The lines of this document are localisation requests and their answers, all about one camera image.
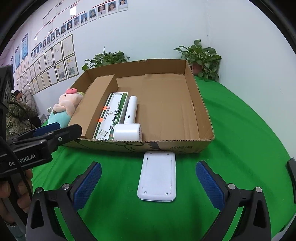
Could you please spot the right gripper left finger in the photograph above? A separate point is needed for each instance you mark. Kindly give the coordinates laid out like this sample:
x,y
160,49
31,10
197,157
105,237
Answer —
x,y
42,222

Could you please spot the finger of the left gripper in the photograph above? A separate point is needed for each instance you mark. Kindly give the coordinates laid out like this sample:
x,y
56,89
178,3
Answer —
x,y
52,134

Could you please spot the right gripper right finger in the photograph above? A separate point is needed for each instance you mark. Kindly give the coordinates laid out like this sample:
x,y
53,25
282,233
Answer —
x,y
254,222

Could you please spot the white hair dryer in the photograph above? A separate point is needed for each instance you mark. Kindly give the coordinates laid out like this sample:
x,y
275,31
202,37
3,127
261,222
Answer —
x,y
129,130

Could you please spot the person's left hand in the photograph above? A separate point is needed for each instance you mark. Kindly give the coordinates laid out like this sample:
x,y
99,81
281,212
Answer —
x,y
16,195

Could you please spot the pink pig plush toy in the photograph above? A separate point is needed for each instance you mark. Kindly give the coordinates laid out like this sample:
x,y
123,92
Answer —
x,y
63,111

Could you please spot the person in camouflage jacket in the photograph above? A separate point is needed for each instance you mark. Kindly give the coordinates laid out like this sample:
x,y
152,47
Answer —
x,y
21,117

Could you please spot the green white medicine box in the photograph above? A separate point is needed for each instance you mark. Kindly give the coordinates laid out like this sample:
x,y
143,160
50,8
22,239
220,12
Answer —
x,y
113,113

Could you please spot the green table cloth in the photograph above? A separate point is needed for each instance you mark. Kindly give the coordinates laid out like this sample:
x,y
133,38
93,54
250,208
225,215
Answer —
x,y
245,152

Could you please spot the left potted plant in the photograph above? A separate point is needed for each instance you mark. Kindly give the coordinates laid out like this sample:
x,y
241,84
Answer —
x,y
105,58

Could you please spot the potted plant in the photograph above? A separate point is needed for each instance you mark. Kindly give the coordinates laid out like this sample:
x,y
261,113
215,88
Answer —
x,y
105,58
204,61

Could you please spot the brown cardboard box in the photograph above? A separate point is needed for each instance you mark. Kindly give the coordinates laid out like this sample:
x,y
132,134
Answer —
x,y
170,109

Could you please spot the white rectangular device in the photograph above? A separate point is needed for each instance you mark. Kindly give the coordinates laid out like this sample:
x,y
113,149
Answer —
x,y
158,177

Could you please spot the right potted plant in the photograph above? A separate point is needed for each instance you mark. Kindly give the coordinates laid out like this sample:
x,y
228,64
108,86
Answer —
x,y
204,61

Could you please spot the framed certificates on wall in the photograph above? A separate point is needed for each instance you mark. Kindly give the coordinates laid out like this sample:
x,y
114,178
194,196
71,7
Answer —
x,y
51,62

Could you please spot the portrait photos on wall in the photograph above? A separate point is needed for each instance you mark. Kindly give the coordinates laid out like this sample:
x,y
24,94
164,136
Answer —
x,y
65,16

